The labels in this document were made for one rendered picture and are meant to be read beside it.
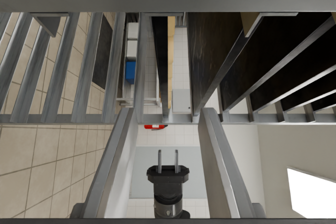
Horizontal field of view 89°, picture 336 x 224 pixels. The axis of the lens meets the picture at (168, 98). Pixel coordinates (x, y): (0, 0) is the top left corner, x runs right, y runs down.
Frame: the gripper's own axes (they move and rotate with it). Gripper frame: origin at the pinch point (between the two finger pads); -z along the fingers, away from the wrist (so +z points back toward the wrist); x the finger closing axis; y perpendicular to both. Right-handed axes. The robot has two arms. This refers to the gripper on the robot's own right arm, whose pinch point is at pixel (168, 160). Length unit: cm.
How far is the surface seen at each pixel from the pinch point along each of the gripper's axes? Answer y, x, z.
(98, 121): -4.9, -21.5, -10.5
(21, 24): -22, -55, -43
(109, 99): -8.2, -18.8, -16.9
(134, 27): -324, -68, -109
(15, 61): -15, -54, -29
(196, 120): -4.6, 8.7, -10.8
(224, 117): -5.0, 17.5, -11.5
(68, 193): -115, -105, 104
